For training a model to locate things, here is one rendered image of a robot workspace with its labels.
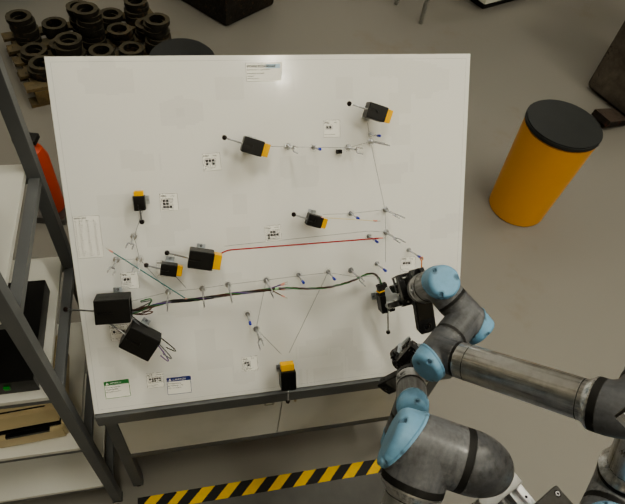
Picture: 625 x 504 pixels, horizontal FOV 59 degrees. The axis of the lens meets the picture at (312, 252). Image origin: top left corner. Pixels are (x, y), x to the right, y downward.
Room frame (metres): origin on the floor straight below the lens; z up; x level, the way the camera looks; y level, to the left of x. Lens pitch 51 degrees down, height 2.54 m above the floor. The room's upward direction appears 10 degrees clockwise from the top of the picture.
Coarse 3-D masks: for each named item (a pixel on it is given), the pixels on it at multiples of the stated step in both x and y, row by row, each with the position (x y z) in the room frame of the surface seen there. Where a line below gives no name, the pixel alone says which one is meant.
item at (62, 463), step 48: (0, 96) 0.97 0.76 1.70; (0, 192) 0.88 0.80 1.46; (48, 192) 0.99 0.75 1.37; (0, 240) 0.74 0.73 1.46; (0, 288) 0.55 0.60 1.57; (48, 336) 0.71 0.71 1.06; (48, 384) 0.54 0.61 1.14; (96, 432) 0.73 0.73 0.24; (0, 480) 0.49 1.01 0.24; (48, 480) 0.52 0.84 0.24; (96, 480) 0.55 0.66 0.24
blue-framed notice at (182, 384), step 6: (168, 378) 0.70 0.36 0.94; (174, 378) 0.71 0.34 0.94; (180, 378) 0.71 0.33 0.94; (186, 378) 0.72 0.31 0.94; (168, 384) 0.69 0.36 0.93; (174, 384) 0.70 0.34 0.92; (180, 384) 0.70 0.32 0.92; (186, 384) 0.71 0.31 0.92; (168, 390) 0.68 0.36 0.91; (174, 390) 0.68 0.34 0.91; (180, 390) 0.69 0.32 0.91; (186, 390) 0.69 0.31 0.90
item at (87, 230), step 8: (80, 216) 0.94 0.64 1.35; (88, 216) 0.95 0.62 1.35; (96, 216) 0.95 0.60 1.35; (80, 224) 0.93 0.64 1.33; (88, 224) 0.93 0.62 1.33; (96, 224) 0.94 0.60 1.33; (80, 232) 0.91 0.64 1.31; (88, 232) 0.92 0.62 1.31; (96, 232) 0.92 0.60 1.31; (80, 240) 0.90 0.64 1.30; (88, 240) 0.90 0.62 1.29; (96, 240) 0.91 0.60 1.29; (80, 248) 0.88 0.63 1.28; (88, 248) 0.89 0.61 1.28; (96, 248) 0.90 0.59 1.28; (80, 256) 0.87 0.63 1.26; (88, 256) 0.88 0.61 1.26; (96, 256) 0.88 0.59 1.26
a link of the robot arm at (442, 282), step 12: (420, 276) 0.78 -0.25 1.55; (432, 276) 0.75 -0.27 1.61; (444, 276) 0.75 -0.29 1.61; (456, 276) 0.76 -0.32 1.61; (420, 288) 0.76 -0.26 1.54; (432, 288) 0.73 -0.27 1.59; (444, 288) 0.73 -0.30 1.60; (456, 288) 0.74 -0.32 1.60; (432, 300) 0.73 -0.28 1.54; (444, 300) 0.72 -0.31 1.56
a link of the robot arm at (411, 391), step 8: (408, 376) 0.66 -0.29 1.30; (416, 376) 0.67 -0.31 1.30; (400, 384) 0.64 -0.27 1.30; (408, 384) 0.63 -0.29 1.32; (416, 384) 0.64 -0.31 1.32; (424, 384) 0.65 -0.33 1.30; (400, 392) 0.61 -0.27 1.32; (408, 392) 0.60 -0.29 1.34; (416, 392) 0.60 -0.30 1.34; (424, 392) 0.61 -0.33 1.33; (400, 400) 0.58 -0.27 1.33; (408, 400) 0.58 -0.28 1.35; (416, 400) 0.58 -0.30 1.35; (424, 400) 0.59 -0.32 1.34; (392, 408) 0.59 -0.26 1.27; (400, 408) 0.56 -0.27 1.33; (416, 408) 0.57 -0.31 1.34; (424, 408) 0.57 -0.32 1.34
